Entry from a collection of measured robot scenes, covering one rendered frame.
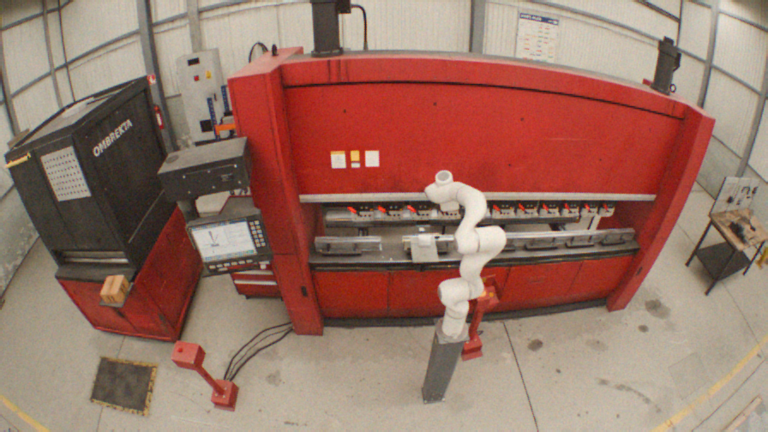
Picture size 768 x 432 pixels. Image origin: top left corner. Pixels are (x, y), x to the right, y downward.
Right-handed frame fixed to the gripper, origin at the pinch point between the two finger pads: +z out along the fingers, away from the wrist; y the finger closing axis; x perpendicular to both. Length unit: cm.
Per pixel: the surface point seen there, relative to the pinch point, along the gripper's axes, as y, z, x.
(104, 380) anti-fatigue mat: -338, 27, -139
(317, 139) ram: -72, -39, 38
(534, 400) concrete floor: 56, 144, -102
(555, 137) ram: 76, -1, 49
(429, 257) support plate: -20, 49, -2
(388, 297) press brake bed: -62, 95, -11
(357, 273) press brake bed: -78, 60, -4
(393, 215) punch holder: -42, 28, 23
